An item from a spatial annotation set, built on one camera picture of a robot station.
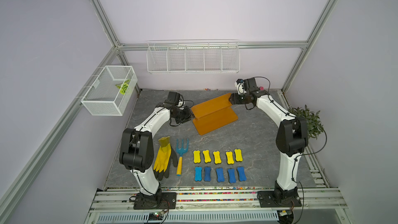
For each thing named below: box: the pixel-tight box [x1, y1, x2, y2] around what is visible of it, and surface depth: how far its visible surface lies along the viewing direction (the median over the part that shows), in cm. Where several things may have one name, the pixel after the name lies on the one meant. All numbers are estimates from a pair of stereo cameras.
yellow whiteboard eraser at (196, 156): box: [193, 150, 202, 164], surface depth 88 cm
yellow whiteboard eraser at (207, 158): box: [202, 149, 212, 164], surface depth 88 cm
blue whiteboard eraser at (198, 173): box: [194, 166, 203, 181], surface depth 82 cm
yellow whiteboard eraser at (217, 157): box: [212, 150, 222, 165], surface depth 87 cm
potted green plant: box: [287, 104, 324, 140], surface depth 81 cm
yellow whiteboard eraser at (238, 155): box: [234, 148, 244, 162], surface depth 88 cm
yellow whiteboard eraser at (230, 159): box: [225, 151, 235, 165], surface depth 87 cm
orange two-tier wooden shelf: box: [190, 93, 238, 136], surface depth 98 cm
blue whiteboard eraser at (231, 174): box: [227, 168, 237, 184], surface depth 82 cm
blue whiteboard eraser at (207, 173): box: [204, 166, 211, 182], surface depth 83 cm
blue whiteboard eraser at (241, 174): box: [236, 166, 248, 182], surface depth 82 cm
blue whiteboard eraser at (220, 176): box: [216, 167, 225, 182], surface depth 82 cm
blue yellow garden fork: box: [175, 137, 190, 177], surface depth 91 cm
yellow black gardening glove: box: [152, 136, 178, 181], surface depth 87 cm
